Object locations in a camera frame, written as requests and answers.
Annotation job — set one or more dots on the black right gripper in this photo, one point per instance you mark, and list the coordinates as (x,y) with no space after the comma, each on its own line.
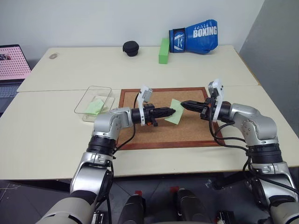
(205,109)

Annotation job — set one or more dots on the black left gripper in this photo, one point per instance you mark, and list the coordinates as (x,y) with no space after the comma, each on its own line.
(151,113)

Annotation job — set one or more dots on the green paper note with numbers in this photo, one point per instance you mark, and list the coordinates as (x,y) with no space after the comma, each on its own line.
(175,119)

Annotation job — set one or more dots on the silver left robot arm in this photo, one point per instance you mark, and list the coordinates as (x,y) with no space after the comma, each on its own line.
(105,122)

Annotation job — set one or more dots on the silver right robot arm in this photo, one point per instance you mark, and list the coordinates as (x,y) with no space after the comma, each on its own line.
(252,121)

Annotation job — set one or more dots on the green note pile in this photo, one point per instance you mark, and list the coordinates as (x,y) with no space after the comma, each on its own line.
(94,107)

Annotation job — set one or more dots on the green foam block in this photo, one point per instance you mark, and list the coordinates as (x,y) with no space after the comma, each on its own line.
(164,52)

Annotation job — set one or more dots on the clear plastic tray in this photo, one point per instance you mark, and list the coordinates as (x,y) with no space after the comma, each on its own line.
(109,93)

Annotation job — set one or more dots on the blue boxing glove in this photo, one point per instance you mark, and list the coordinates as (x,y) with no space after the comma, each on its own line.
(198,42)

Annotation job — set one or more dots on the black round zip case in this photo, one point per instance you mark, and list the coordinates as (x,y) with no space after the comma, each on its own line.
(130,49)

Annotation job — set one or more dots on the dark rounded shape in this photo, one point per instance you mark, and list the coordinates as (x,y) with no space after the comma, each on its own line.
(133,210)
(189,207)

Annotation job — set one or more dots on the laptop with pink screen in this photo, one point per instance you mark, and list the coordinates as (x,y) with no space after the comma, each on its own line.
(11,63)

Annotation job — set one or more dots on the cork board with wooden frame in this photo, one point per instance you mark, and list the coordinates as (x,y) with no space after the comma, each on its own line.
(163,136)

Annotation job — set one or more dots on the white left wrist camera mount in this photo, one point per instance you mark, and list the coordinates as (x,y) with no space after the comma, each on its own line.
(140,116)

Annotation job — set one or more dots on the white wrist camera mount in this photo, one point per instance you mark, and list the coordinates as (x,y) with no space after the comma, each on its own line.
(140,116)
(220,93)

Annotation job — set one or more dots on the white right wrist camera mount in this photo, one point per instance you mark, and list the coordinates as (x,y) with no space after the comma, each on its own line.
(220,93)

